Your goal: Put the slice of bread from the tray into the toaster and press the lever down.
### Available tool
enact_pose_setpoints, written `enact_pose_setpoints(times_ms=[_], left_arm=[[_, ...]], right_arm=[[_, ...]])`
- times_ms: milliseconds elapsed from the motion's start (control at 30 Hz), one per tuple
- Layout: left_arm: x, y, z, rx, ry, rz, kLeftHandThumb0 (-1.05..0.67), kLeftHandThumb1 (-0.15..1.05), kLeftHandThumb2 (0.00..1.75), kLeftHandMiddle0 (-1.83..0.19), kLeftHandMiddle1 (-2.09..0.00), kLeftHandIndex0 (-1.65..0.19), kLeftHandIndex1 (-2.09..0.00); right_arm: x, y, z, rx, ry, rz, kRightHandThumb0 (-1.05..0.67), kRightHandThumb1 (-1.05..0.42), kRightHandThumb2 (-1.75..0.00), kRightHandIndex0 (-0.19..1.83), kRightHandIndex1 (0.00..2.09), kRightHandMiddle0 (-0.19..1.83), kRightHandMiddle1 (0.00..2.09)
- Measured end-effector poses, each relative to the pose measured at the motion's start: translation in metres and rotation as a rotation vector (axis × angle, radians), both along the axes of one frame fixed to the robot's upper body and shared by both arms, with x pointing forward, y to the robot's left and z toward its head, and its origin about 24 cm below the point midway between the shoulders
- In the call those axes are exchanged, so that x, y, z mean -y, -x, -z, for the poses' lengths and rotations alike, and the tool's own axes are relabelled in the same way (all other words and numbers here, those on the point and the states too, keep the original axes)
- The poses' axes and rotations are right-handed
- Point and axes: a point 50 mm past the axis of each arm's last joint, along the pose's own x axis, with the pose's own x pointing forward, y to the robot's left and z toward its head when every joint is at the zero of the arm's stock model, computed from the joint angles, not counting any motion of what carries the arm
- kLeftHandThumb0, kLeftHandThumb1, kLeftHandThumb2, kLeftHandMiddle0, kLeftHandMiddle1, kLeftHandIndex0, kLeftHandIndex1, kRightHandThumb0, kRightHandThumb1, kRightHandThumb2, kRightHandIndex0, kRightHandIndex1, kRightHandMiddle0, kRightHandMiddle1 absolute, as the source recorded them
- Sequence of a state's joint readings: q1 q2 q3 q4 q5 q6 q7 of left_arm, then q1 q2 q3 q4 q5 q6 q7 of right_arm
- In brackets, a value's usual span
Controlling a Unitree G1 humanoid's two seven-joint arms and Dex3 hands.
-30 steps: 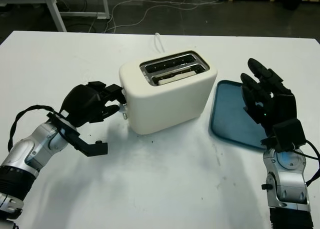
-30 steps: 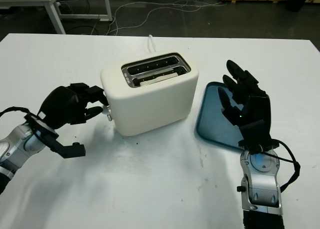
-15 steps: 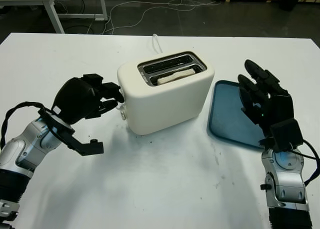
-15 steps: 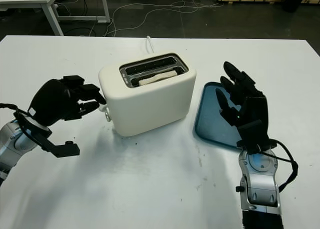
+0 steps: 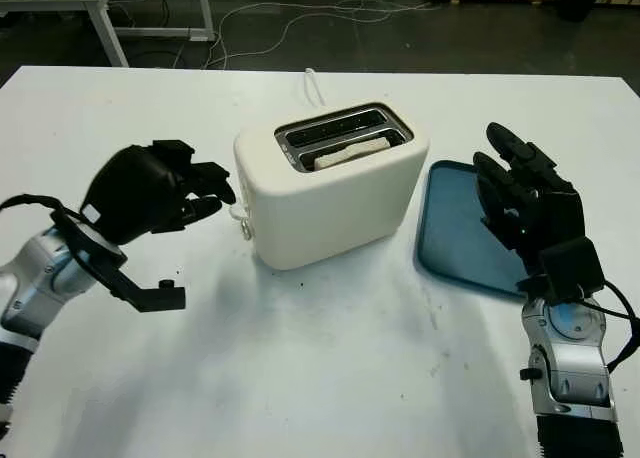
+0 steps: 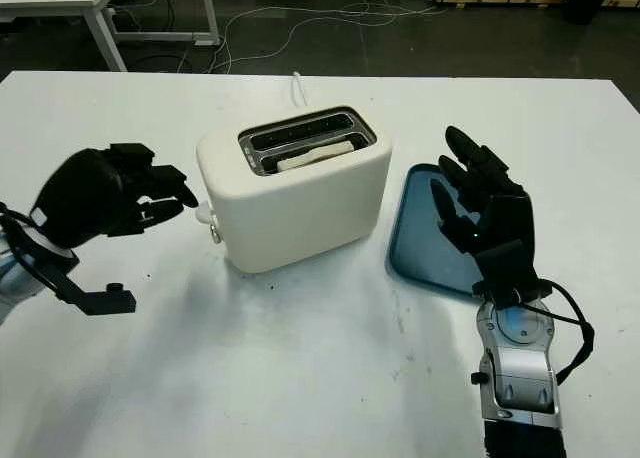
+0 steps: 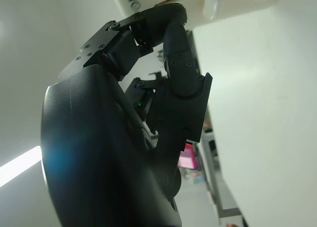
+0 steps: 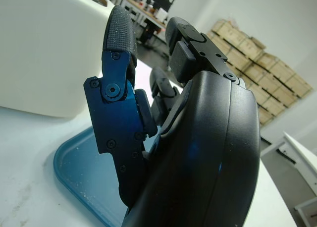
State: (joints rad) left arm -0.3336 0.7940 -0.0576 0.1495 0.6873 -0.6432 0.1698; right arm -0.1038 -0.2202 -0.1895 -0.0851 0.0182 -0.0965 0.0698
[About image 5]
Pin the silver toaster knob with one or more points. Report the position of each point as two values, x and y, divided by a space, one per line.
246 229

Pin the white two-slot toaster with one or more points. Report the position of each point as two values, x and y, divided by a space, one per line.
335 213

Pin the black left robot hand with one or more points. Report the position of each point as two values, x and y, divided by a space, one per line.
135 193

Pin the blue plastic tray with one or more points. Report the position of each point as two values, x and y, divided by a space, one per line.
450 228

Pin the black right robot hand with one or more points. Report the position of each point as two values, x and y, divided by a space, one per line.
550 213

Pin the white bread slice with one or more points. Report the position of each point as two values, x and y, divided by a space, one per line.
350 153

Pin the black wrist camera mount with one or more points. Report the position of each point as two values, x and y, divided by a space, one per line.
155 298
570 268

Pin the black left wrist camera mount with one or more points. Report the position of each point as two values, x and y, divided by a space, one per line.
155 298

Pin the black waste bin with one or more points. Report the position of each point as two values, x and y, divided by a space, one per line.
575 3

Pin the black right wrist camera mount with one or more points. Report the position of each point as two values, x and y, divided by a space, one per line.
570 268

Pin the white toaster lever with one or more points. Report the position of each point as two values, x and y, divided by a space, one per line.
237 211

